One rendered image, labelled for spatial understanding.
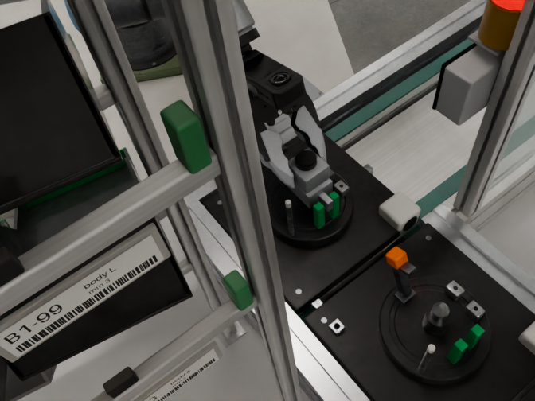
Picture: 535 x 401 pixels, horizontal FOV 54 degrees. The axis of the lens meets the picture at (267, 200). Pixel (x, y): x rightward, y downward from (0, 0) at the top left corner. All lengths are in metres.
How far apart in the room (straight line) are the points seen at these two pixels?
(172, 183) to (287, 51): 1.02
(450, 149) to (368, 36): 1.72
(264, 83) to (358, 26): 2.08
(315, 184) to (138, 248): 0.50
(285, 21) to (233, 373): 0.84
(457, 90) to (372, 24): 2.10
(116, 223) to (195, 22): 0.10
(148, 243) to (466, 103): 0.47
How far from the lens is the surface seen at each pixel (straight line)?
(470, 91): 0.64
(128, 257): 0.26
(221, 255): 0.81
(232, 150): 0.25
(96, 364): 0.91
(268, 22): 1.34
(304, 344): 0.74
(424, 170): 0.95
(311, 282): 0.76
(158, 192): 0.24
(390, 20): 2.75
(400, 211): 0.81
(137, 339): 0.90
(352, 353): 0.73
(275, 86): 0.64
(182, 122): 0.22
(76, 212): 0.59
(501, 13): 0.61
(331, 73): 1.19
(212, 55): 0.21
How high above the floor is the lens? 1.66
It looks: 55 degrees down
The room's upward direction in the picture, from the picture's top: 10 degrees counter-clockwise
